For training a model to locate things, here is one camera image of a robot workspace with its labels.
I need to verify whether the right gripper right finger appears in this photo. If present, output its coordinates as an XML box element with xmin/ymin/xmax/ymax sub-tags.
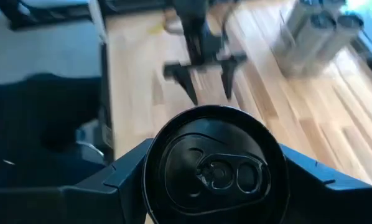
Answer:
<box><xmin>279</xmin><ymin>144</ymin><xmax>372</xmax><ymax>224</ymax></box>

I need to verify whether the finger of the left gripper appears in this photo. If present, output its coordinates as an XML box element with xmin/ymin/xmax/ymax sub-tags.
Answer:
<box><xmin>162</xmin><ymin>63</ymin><xmax>199</xmax><ymax>106</ymax></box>
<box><xmin>218</xmin><ymin>54</ymin><xmax>248</xmax><ymax>101</ymax></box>

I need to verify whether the silver table bracket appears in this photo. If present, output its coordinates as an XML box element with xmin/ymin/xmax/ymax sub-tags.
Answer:
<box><xmin>100</xmin><ymin>123</ymin><xmax>114</xmax><ymax>150</ymax></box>

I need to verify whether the Celsius Arctic Vibe can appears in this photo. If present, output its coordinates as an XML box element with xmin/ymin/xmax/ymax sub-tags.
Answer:
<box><xmin>142</xmin><ymin>105</ymin><xmax>290</xmax><ymax>224</ymax></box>

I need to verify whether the Celsius Tropical Vibe can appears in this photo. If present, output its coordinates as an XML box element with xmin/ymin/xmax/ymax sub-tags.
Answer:
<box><xmin>272</xmin><ymin>0</ymin><xmax>317</xmax><ymax>57</ymax></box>
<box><xmin>310</xmin><ymin>14</ymin><xmax>365</xmax><ymax>77</ymax></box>
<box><xmin>285</xmin><ymin>12</ymin><xmax>338</xmax><ymax>77</ymax></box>

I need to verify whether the clear plastic bin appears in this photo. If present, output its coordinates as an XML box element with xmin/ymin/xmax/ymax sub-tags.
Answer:
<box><xmin>271</xmin><ymin>0</ymin><xmax>366</xmax><ymax>78</ymax></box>

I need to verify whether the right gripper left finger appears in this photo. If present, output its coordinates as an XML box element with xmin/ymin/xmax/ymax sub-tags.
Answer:
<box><xmin>63</xmin><ymin>138</ymin><xmax>154</xmax><ymax>224</ymax></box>

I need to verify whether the dark bulky object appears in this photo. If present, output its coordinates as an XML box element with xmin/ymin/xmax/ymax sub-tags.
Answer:
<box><xmin>0</xmin><ymin>73</ymin><xmax>108</xmax><ymax>189</ymax></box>

